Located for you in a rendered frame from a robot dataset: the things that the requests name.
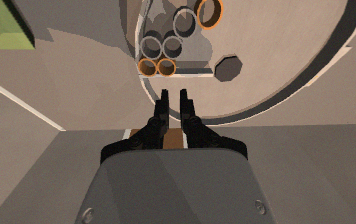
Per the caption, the grey metal ring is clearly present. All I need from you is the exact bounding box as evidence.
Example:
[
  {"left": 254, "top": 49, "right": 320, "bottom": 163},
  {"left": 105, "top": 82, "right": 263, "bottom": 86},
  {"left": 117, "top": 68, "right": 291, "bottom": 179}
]
[
  {"left": 173, "top": 6, "right": 198, "bottom": 40},
  {"left": 162, "top": 30, "right": 184, "bottom": 60},
  {"left": 140, "top": 30, "right": 163, "bottom": 60}
]

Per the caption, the bronze bushing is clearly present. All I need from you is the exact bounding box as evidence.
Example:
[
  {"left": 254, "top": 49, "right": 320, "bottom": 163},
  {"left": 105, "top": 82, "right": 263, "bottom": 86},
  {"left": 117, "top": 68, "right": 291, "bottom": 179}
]
[
  {"left": 138, "top": 54, "right": 159, "bottom": 77},
  {"left": 157, "top": 52, "right": 176, "bottom": 77},
  {"left": 194, "top": 0, "right": 224, "bottom": 30}
]

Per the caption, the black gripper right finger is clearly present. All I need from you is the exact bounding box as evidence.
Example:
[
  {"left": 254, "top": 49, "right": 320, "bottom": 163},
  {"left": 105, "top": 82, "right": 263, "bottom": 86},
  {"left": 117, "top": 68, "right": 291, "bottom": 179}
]
[{"left": 180, "top": 89, "right": 248, "bottom": 160}]

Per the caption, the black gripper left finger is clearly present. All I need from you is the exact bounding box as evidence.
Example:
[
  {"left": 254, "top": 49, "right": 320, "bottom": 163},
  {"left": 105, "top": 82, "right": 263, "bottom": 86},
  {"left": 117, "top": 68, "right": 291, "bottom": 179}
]
[{"left": 100, "top": 89, "right": 169, "bottom": 165}]

